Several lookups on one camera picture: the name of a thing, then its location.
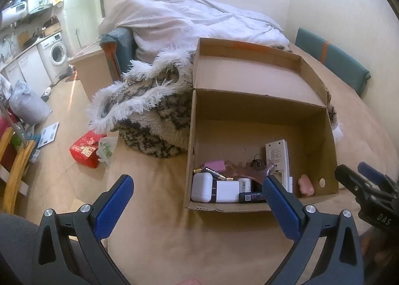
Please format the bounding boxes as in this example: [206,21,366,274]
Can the black rectangular device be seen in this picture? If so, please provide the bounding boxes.
[238,191,267,204]

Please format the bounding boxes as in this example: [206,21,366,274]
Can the small brown box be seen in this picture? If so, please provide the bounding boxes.
[44,21,61,38]

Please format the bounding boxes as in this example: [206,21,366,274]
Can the long white box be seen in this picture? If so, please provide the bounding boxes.
[265,139,294,193]

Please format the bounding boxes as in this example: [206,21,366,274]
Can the patterned fuzzy blanket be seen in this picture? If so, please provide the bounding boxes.
[87,46,343,158]

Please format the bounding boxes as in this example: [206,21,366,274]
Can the white rounded case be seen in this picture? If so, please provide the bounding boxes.
[191,173,216,202]

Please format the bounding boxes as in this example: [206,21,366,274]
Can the white base cabinet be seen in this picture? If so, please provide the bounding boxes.
[1,45,52,92]

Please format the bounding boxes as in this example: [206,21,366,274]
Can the white charger cube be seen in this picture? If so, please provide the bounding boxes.
[212,180,241,203]

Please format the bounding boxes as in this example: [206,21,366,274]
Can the brown cardboard box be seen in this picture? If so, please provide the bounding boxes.
[183,37,340,212]

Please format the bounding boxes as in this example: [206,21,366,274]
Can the red bag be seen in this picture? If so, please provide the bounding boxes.
[0,115,14,151]

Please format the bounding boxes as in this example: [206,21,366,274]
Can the red box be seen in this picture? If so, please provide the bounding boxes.
[69,132,103,169]

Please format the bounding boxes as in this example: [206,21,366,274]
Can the reddish plastic bag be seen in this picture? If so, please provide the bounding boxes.
[224,160,276,181]

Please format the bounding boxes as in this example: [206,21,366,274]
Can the white duvet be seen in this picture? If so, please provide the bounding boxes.
[99,0,290,64]

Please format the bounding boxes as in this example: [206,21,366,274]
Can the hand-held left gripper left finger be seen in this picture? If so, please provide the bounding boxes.
[37,174,134,285]

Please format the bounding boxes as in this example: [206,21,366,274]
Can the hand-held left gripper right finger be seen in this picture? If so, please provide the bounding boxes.
[262,175,365,285]

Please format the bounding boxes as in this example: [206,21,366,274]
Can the white washing machine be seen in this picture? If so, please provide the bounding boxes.
[39,32,69,66]

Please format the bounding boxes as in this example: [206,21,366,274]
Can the grey plastic bag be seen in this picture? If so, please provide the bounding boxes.
[9,81,52,125]

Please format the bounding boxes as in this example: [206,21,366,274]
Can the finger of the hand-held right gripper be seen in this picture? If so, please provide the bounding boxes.
[335,164,379,203]
[358,162,399,193]

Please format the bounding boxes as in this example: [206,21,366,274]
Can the white bathroom scale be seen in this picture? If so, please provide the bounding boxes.
[37,121,59,148]

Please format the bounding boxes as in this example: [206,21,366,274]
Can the beige bedside cabinet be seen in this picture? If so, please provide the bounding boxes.
[67,45,114,103]

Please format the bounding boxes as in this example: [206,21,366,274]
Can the small pink box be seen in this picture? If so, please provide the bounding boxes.
[203,160,226,173]

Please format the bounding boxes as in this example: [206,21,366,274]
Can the pink foot-shaped toy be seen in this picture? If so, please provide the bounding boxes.
[298,174,315,196]

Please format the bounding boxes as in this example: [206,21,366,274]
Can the white hanging cloth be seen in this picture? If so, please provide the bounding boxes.
[0,73,13,100]

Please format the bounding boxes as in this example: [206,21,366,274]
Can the yellow wooden chair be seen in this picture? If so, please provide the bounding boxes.
[0,127,36,214]

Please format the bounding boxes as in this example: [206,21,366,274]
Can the white green plastic bag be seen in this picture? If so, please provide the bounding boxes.
[97,136,119,167]

